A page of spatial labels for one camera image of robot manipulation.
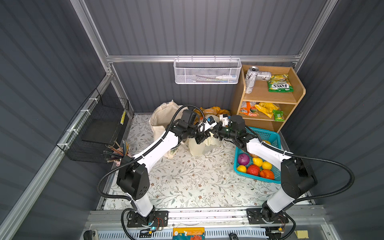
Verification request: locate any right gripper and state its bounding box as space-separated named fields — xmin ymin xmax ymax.
xmin=210 ymin=122 xmax=237 ymax=141

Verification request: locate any canvas tote bag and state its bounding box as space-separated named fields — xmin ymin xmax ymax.
xmin=149 ymin=100 xmax=181 ymax=141

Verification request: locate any yellow plastic grocery bag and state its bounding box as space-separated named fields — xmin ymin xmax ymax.
xmin=188 ymin=131 xmax=222 ymax=157

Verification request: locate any purple onion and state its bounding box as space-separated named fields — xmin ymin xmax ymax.
xmin=237 ymin=153 xmax=250 ymax=166

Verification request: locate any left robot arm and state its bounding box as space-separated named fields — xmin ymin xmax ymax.
xmin=117 ymin=110 xmax=217 ymax=222

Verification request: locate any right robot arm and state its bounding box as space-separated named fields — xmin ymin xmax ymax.
xmin=213 ymin=116 xmax=318 ymax=223

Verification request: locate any orange snack packet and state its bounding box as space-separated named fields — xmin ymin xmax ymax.
xmin=239 ymin=101 xmax=259 ymax=117

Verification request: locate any yellow bread tray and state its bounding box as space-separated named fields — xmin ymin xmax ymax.
xmin=194 ymin=107 xmax=230 ymax=120

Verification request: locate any yellow lemon top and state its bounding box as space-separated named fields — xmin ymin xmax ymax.
xmin=253 ymin=158 xmax=264 ymax=167

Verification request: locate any yellow fruit bottom left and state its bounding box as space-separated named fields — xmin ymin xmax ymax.
xmin=237 ymin=165 xmax=247 ymax=173

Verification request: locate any yellow fruit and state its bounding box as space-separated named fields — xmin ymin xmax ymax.
xmin=262 ymin=161 xmax=273 ymax=170
xmin=237 ymin=165 xmax=247 ymax=173

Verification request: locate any teal plastic basket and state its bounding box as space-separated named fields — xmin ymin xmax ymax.
xmin=234 ymin=127 xmax=282 ymax=185

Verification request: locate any yellow snack packet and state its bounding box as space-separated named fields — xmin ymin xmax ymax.
xmin=255 ymin=103 xmax=280 ymax=119

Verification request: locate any red tomato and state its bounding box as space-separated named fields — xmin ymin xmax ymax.
xmin=247 ymin=165 xmax=260 ymax=177

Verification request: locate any yellow fruit centre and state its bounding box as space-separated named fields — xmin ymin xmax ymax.
xmin=262 ymin=161 xmax=273 ymax=170

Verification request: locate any small green packet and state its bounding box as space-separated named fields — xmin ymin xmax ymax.
xmin=273 ymin=110 xmax=285 ymax=122

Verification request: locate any wooden shelf unit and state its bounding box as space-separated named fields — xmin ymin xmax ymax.
xmin=230 ymin=65 xmax=306 ymax=133

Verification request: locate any orange pumpkin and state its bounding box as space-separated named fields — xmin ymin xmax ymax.
xmin=260 ymin=169 xmax=275 ymax=180

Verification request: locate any toothpaste tube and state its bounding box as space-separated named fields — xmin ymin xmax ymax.
xmin=216 ymin=75 xmax=238 ymax=83

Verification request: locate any tall white energy can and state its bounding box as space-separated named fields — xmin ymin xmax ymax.
xmin=245 ymin=66 xmax=259 ymax=94

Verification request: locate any lying white can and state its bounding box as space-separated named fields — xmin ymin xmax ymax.
xmin=256 ymin=71 xmax=272 ymax=81

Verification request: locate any green candy bag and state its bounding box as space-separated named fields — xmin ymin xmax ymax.
xmin=267 ymin=74 xmax=294 ymax=93

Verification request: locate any pink pencil cup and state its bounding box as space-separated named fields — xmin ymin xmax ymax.
xmin=104 ymin=140 xmax=130 ymax=167

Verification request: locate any teal orange card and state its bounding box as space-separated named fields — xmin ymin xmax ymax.
xmin=173 ymin=227 xmax=205 ymax=240

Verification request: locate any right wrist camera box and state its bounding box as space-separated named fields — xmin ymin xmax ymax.
xmin=219 ymin=114 xmax=231 ymax=127

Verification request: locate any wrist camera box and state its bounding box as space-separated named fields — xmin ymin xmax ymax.
xmin=203 ymin=116 xmax=217 ymax=132
xmin=219 ymin=114 xmax=231 ymax=127

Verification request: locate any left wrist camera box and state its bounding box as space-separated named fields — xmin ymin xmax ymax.
xmin=203 ymin=116 xmax=217 ymax=132

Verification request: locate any white wire wall basket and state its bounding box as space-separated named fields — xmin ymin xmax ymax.
xmin=173 ymin=57 xmax=242 ymax=85

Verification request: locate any black wire wall basket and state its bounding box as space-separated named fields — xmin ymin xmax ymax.
xmin=57 ymin=91 xmax=130 ymax=164

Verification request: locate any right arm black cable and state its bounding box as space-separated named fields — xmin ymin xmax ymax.
xmin=244 ymin=125 xmax=356 ymax=240

